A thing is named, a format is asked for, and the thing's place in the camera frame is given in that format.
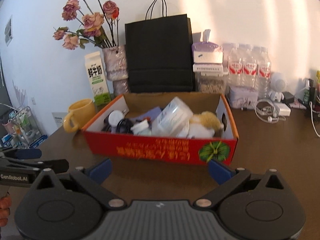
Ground white plush alpaca toy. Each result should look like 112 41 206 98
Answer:
187 111 224 139

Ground white round lid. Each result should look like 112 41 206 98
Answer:
108 110 124 127

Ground white plastic jar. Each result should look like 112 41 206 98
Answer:
151 96 193 137

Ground white screw lid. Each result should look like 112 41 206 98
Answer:
130 119 151 136

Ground purple knitted cloth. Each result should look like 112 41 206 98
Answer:
130 106 162 123

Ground person's hand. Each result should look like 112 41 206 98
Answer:
0 193 12 228

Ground yellow ceramic mug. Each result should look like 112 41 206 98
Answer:
63 99 96 133

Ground red cardboard box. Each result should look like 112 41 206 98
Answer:
81 92 239 165

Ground white earphones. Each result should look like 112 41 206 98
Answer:
254 99 286 124

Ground decorated tin box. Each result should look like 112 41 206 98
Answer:
228 86 258 109

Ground white charger block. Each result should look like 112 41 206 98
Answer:
274 102 291 117

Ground white milk carton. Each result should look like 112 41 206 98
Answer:
85 51 111 106

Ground clear nut container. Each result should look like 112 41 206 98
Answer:
195 73 227 94

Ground white robot speaker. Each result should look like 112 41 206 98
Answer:
268 72 287 102

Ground white flat box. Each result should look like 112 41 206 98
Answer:
193 63 224 73

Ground water bottle pack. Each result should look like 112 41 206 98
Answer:
227 43 272 99

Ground purple glass vase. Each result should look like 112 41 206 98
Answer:
103 45 130 96

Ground black phone stand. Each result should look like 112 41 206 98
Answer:
303 79 319 121

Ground snack bag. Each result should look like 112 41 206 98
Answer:
316 70 320 95

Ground purple tissue pack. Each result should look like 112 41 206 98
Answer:
191 29 224 64

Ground dried pink roses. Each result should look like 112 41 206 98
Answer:
53 0 120 50

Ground black paper bag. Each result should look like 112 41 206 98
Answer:
125 0 195 93

